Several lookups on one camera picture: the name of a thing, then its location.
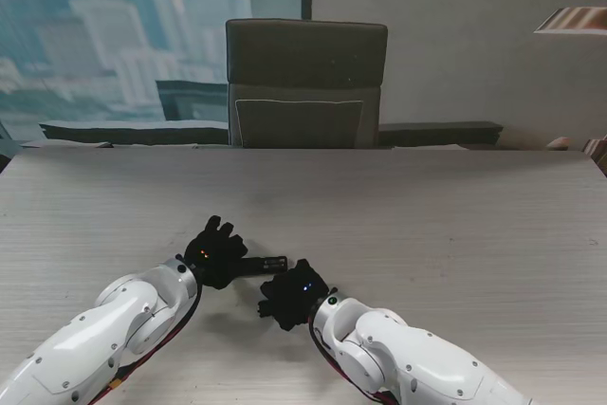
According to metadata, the light wooden stack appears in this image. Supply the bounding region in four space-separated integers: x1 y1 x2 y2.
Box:
583 136 607 175

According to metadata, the wooden shelf board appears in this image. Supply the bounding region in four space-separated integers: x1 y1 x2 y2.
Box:
532 7 607 37

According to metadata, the grey office chair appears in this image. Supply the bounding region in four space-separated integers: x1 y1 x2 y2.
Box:
224 18 390 150

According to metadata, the city skyline backdrop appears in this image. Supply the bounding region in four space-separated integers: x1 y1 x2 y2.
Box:
0 0 315 143

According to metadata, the red black left arm cable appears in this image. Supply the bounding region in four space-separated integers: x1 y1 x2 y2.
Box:
84 280 206 404

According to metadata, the dark foam mat stack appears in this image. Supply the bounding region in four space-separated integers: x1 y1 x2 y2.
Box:
377 120 506 150
38 120 230 148

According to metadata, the flat cardboard sheet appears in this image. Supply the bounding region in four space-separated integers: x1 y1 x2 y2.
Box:
18 138 115 150

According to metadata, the black remote control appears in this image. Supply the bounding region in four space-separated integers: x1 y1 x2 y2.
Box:
236 254 288 280

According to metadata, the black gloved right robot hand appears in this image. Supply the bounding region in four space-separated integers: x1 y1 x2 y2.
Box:
257 258 333 333

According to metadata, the red black arm cable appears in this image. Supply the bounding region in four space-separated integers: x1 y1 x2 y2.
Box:
308 317 402 405
84 280 206 404

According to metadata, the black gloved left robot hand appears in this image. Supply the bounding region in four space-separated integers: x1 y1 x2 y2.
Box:
184 214 250 290

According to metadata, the red black right arm cable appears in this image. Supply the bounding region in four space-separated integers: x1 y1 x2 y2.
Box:
308 317 402 405

